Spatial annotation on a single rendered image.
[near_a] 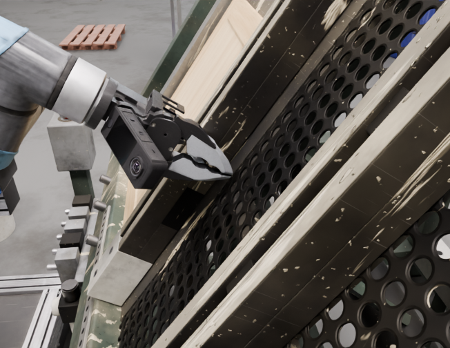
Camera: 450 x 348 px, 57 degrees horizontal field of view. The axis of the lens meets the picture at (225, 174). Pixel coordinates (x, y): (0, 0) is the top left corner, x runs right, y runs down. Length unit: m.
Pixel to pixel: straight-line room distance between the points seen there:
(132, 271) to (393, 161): 0.58
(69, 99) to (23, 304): 1.44
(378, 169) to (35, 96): 0.40
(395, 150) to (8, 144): 0.47
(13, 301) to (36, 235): 0.71
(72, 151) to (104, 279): 0.79
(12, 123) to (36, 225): 2.09
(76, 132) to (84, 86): 0.96
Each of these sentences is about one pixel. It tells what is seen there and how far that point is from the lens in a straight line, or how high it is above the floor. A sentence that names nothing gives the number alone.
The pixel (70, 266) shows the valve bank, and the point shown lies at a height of 0.74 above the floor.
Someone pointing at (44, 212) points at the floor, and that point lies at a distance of 2.74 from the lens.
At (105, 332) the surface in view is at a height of 0.89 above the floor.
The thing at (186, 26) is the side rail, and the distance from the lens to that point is 1.41.
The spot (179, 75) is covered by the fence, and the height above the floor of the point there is 1.14.
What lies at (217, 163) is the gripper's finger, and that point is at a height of 1.23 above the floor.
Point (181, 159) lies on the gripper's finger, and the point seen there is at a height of 1.24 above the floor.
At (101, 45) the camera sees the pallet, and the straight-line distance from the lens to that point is 5.94.
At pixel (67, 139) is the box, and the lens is 1.51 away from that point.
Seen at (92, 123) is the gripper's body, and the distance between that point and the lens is 0.55.
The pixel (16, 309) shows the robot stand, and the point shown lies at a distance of 1.90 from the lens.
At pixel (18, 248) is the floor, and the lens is 2.53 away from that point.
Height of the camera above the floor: 1.53
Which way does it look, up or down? 32 degrees down
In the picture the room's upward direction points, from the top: straight up
